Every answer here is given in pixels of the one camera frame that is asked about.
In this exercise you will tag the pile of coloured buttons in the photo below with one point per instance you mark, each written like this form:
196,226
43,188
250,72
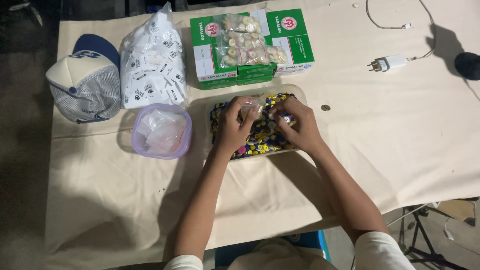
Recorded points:
262,137

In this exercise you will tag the person's right hand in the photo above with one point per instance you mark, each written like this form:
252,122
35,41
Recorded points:
302,129

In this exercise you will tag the clear plastic tray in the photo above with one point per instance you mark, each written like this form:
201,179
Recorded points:
300,93

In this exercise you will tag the white and blue mesh cap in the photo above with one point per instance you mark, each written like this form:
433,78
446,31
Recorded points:
86,86

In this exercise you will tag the person's left hand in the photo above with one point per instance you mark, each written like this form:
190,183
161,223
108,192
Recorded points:
230,129

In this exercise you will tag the green and white thread box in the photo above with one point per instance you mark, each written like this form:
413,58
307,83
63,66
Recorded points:
219,84
296,41
257,73
204,45

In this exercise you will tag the zip bag of cream buttons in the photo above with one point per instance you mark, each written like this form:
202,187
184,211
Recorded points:
242,40
242,23
255,55

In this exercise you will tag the purple plastic container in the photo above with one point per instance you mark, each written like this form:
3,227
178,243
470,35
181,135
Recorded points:
139,144

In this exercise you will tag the brown cardboard piece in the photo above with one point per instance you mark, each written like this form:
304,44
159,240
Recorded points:
457,210

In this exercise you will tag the clear bag of white labels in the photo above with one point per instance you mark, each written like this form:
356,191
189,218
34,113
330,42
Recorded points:
153,63

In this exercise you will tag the beige table cloth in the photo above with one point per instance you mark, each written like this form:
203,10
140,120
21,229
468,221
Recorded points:
375,150

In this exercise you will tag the white long-sleeved shirt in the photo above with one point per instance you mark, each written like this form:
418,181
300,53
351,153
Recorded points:
378,251

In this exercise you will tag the heap of empty zip bags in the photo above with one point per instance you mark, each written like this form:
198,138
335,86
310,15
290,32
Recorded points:
163,131

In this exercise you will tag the black tripod stand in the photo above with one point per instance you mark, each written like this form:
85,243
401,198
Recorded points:
420,240

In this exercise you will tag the black round object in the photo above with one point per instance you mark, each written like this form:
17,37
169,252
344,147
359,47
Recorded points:
468,66

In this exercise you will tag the small clear zip bag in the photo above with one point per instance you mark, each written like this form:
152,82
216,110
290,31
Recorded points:
252,105

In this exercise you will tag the blue plastic chair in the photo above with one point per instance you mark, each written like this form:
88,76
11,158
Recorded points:
234,253

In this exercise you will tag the white charger plug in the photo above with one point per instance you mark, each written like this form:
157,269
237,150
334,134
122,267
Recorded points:
392,62

